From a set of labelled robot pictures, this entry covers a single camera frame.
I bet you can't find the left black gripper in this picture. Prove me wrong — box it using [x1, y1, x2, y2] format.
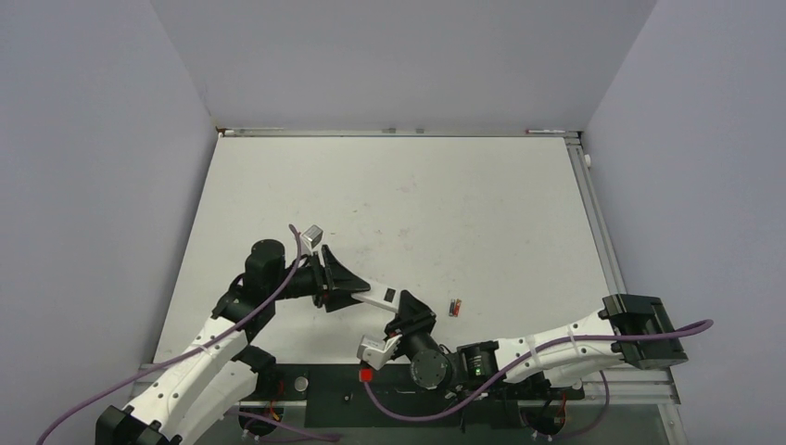
[268, 247, 369, 312]

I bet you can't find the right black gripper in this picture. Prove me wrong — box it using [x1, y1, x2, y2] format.
[384, 288, 443, 358]

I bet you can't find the white red remote control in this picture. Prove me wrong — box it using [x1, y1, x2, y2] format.
[351, 286, 400, 313]

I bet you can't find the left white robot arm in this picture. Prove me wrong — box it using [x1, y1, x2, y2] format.
[95, 235, 374, 444]

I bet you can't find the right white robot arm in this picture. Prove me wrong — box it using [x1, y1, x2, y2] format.
[384, 291, 688, 397]

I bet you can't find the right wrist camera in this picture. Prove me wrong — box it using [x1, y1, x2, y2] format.
[357, 335, 401, 383]

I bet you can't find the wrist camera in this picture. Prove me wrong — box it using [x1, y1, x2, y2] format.
[357, 335, 401, 383]
[299, 224, 323, 251]

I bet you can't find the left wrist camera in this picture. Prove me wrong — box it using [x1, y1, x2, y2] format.
[299, 224, 323, 251]

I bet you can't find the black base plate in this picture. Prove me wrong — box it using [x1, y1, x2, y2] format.
[242, 364, 584, 434]

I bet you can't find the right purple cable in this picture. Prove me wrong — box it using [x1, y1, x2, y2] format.
[361, 319, 715, 424]

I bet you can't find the aluminium rail back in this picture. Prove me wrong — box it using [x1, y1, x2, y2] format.
[217, 127, 581, 139]

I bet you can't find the aluminium rail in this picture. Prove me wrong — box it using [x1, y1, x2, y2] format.
[217, 127, 581, 139]
[564, 133, 628, 294]

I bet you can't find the aluminium rail right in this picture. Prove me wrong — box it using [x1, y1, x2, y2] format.
[564, 133, 628, 294]

